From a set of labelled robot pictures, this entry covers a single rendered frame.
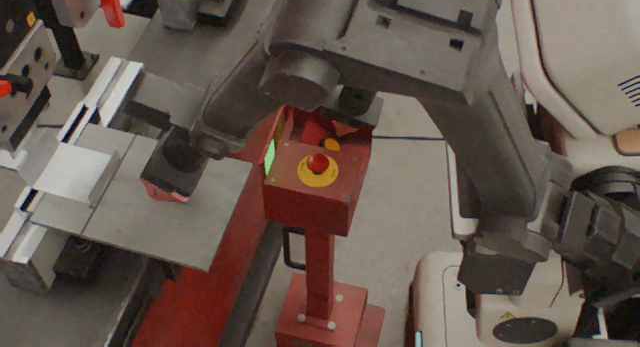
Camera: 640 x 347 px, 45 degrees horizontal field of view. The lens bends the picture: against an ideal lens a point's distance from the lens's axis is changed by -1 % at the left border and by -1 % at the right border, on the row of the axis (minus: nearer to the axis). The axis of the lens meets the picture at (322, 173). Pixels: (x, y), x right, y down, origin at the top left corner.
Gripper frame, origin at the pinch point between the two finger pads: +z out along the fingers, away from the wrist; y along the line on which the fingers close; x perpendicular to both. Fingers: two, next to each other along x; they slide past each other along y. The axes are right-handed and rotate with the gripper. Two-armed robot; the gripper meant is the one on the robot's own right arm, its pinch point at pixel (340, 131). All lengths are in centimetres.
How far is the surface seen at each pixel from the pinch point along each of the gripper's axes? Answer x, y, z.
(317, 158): 9.3, 2.6, -2.6
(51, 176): 35, 39, -13
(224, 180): 29.9, 15.3, -19.0
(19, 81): 40, 39, -40
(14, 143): 38, 42, -24
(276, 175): 12.6, 8.3, 2.0
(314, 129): -2.2, 4.3, 5.1
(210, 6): -13.1, 30.5, -5.0
